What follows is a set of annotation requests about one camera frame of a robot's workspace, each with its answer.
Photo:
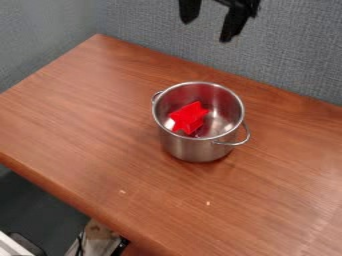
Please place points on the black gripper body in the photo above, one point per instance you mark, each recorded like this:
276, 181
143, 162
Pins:
249, 5

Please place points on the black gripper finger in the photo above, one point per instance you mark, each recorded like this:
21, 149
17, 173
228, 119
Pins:
236, 21
189, 10

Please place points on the red plastic block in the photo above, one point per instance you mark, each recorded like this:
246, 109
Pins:
189, 118

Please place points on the stainless steel pot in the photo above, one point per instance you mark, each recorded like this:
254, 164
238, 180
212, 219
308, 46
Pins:
224, 130

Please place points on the white object at corner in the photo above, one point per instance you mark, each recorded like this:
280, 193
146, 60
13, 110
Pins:
17, 245

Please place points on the wooden table leg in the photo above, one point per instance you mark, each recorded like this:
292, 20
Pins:
98, 241

